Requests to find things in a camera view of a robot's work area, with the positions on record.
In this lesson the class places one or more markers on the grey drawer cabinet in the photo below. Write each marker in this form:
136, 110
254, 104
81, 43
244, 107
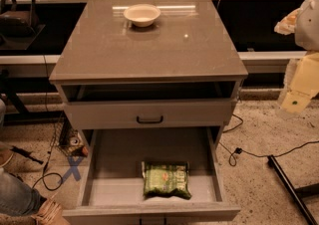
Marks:
185, 55

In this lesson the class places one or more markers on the open grey middle drawer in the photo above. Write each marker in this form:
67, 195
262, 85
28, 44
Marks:
112, 192

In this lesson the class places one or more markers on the soda can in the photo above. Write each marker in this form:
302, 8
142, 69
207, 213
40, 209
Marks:
74, 141

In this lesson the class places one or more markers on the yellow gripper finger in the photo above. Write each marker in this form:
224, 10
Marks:
291, 104
287, 25

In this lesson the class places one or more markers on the green jalapeno chip bag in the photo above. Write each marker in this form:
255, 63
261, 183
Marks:
165, 179

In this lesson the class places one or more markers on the blue tape cross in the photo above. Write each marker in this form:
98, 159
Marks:
73, 169

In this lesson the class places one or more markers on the black chair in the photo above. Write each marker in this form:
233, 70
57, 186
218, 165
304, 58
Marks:
18, 28

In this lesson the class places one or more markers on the black wire basket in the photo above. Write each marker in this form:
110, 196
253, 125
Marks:
64, 132

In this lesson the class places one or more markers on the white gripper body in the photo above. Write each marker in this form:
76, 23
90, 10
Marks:
308, 27

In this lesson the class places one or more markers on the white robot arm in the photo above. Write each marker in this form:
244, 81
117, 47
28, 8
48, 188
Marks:
306, 35

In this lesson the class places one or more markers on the black metal stand leg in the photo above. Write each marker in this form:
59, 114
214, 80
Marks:
297, 194

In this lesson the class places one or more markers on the black drawer handle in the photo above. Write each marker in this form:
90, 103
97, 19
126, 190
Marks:
142, 120

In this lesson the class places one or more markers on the person leg in jeans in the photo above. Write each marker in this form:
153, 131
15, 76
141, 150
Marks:
16, 197

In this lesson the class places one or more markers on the white paper bowl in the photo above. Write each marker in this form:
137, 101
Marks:
142, 15

